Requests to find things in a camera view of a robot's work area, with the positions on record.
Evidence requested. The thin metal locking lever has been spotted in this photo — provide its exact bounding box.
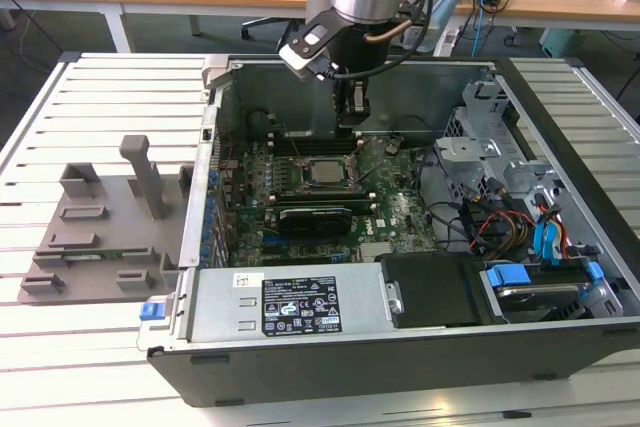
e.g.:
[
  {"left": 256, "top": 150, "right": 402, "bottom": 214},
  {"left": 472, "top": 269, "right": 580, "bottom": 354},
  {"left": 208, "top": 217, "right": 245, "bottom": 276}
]
[{"left": 284, "top": 127, "right": 306, "bottom": 164}]

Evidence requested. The yellow power wire bundle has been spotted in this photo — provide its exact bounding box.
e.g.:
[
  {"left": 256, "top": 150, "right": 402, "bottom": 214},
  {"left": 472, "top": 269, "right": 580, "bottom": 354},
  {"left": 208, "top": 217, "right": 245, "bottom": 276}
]
[{"left": 467, "top": 209, "right": 534, "bottom": 254}]

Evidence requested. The black open PC case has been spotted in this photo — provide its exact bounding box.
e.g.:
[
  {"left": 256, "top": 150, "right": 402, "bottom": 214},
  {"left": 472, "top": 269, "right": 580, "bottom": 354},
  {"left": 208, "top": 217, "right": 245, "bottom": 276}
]
[{"left": 137, "top": 54, "right": 640, "bottom": 411}]

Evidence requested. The black plastic shroud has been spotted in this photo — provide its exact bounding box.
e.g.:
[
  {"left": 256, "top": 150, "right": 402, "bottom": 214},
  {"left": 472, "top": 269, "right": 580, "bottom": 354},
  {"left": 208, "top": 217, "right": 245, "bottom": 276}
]
[{"left": 377, "top": 254, "right": 489, "bottom": 329}]

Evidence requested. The silver CPU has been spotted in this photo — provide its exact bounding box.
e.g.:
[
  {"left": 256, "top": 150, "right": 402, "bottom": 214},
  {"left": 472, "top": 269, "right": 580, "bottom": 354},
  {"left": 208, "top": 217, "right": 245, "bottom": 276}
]
[{"left": 308, "top": 159, "right": 349, "bottom": 186}]

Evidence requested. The green RAM stick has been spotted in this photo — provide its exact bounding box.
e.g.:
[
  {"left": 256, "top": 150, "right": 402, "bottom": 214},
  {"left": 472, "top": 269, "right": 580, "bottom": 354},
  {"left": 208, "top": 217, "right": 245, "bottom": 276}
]
[{"left": 62, "top": 252, "right": 129, "bottom": 264}]

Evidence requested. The white power strip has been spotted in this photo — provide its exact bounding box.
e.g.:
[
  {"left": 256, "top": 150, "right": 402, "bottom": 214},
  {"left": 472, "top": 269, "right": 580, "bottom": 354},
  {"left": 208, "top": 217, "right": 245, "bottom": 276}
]
[{"left": 432, "top": 25, "right": 462, "bottom": 57}]

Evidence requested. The teal cabinet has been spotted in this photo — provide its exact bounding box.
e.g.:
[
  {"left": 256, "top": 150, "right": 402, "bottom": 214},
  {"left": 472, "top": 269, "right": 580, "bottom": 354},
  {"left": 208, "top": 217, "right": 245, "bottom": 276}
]
[{"left": 538, "top": 26, "right": 591, "bottom": 61}]

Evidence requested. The green motherboard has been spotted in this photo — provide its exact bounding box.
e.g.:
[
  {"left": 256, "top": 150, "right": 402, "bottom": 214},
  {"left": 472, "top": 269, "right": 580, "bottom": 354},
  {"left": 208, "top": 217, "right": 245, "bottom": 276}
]
[{"left": 214, "top": 134, "right": 441, "bottom": 268}]

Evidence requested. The blue flat data wire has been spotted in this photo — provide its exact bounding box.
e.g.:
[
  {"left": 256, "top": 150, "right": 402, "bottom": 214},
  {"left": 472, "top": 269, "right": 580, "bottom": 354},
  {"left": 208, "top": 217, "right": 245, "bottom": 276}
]
[{"left": 531, "top": 199, "right": 565, "bottom": 269}]

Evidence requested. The black graphics card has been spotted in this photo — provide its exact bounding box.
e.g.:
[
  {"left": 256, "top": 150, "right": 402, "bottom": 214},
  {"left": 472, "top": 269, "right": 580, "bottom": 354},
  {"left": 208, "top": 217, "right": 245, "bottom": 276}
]
[{"left": 276, "top": 203, "right": 355, "bottom": 252}]

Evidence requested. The black office chair base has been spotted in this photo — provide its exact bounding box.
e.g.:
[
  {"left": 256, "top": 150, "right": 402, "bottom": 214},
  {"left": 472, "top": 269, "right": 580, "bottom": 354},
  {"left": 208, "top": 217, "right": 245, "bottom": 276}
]
[{"left": 241, "top": 15, "right": 307, "bottom": 54}]

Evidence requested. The silver finned heat sink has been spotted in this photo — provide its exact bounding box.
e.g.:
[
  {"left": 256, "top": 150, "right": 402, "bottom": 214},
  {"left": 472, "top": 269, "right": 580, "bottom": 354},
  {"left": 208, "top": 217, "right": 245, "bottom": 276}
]
[{"left": 358, "top": 240, "right": 395, "bottom": 262}]

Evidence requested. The silver metal disk bay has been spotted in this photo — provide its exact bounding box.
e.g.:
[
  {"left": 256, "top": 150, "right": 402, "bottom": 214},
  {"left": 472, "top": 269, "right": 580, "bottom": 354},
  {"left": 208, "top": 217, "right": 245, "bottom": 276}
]
[{"left": 432, "top": 71, "right": 561, "bottom": 208}]

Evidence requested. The blue plastic case latch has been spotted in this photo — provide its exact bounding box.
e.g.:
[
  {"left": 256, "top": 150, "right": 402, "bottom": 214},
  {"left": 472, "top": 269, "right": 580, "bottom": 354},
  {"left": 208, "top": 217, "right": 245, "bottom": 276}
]
[{"left": 138, "top": 299, "right": 167, "bottom": 323}]

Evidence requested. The CPU socket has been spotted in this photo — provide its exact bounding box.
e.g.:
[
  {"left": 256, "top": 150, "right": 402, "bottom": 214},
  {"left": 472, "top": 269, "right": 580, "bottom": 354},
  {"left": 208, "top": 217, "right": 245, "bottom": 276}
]
[{"left": 297, "top": 154, "right": 361, "bottom": 193}]

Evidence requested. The grey parts rack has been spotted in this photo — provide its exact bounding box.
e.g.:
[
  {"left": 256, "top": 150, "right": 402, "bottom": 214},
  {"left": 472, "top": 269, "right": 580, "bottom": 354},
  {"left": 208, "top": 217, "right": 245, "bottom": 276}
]
[{"left": 17, "top": 134, "right": 196, "bottom": 306}]

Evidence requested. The hard disk in blue carrier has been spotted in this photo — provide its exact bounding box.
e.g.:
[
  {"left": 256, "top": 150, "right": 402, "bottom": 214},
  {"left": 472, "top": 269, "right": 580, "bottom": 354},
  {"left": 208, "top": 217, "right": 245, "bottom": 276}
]
[{"left": 480, "top": 260, "right": 609, "bottom": 324}]

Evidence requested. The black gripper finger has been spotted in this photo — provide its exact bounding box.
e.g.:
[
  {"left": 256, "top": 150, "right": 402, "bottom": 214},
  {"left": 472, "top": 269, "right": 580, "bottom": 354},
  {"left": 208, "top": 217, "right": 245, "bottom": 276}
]
[
  {"left": 333, "top": 77, "right": 352, "bottom": 123},
  {"left": 348, "top": 79, "right": 372, "bottom": 129}
]

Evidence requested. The grey power supply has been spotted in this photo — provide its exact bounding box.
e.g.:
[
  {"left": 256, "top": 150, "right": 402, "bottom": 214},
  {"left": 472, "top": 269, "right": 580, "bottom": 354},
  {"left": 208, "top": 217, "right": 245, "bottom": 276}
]
[{"left": 187, "top": 266, "right": 390, "bottom": 344}]

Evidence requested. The metal socket cover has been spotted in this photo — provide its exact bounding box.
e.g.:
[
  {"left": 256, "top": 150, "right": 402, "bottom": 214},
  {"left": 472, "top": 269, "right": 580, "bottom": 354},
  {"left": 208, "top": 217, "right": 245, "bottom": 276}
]
[{"left": 347, "top": 136, "right": 390, "bottom": 187}]

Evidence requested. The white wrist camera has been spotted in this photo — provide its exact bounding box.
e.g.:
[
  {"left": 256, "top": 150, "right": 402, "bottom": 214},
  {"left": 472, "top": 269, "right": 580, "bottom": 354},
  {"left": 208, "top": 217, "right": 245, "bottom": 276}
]
[{"left": 277, "top": 9, "right": 346, "bottom": 82}]

